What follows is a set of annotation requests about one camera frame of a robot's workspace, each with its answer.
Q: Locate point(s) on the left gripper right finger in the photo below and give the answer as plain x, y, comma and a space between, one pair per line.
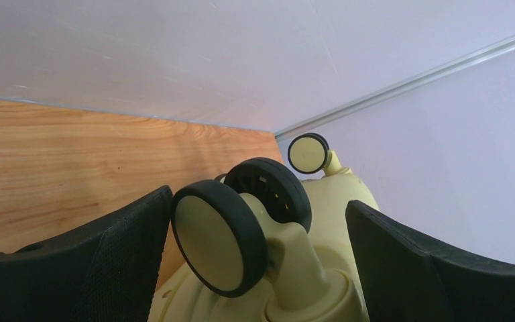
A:
407, 275

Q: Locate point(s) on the cream suitcase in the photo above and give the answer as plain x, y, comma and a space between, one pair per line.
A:
267, 242

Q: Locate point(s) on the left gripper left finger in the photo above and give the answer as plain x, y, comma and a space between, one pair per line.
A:
104, 270

